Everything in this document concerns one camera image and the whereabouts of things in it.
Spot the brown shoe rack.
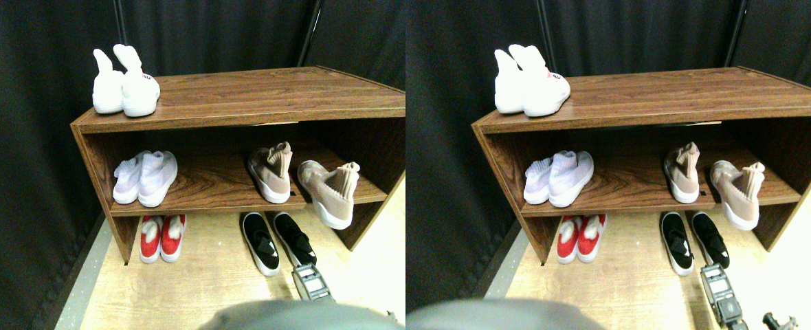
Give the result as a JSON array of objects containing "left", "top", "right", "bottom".
[
  {"left": 70, "top": 66, "right": 406, "bottom": 265},
  {"left": 471, "top": 66, "right": 811, "bottom": 265}
]

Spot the black curtain stand pole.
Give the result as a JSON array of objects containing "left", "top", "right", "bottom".
[
  {"left": 298, "top": 0, "right": 324, "bottom": 67},
  {"left": 536, "top": 0, "right": 555, "bottom": 52},
  {"left": 724, "top": 0, "right": 751, "bottom": 67},
  {"left": 115, "top": 0, "right": 129, "bottom": 50}
]

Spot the beige shoe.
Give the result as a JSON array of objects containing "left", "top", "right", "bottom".
[
  {"left": 663, "top": 142, "right": 701, "bottom": 204},
  {"left": 297, "top": 160, "right": 361, "bottom": 230},
  {"left": 710, "top": 160, "right": 766, "bottom": 231},
  {"left": 247, "top": 142, "right": 293, "bottom": 204}
]

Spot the black shoe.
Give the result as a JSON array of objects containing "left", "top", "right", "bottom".
[
  {"left": 660, "top": 212, "right": 695, "bottom": 277},
  {"left": 272, "top": 211, "right": 318, "bottom": 267},
  {"left": 241, "top": 212, "right": 281, "bottom": 277},
  {"left": 691, "top": 211, "right": 731, "bottom": 270}
]

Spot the lilac shoe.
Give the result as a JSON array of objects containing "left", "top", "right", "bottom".
[
  {"left": 137, "top": 151, "right": 179, "bottom": 208},
  {"left": 548, "top": 151, "right": 595, "bottom": 208},
  {"left": 113, "top": 153, "right": 151, "bottom": 205},
  {"left": 523, "top": 157, "right": 559, "bottom": 205}
]

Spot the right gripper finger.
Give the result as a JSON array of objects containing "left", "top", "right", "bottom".
[
  {"left": 700, "top": 263, "right": 735, "bottom": 298},
  {"left": 291, "top": 264, "right": 335, "bottom": 303}
]

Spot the white shoe with red mark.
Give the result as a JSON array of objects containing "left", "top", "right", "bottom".
[
  {"left": 509, "top": 44, "right": 571, "bottom": 118},
  {"left": 113, "top": 44, "right": 161, "bottom": 118}
]

